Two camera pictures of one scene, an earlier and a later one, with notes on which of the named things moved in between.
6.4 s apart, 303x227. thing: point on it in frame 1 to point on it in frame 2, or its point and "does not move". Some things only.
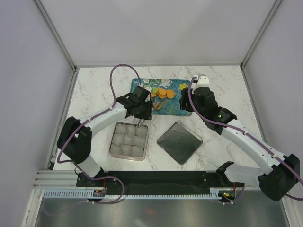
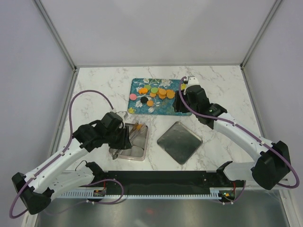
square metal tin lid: x=179 y=143 does not move
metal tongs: x=139 y=122 to x=136 y=130
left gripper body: x=145 y=111 to x=118 y=140
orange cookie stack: x=163 y=93 does not move
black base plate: x=155 y=182 does not move
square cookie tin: x=129 y=142 does not move
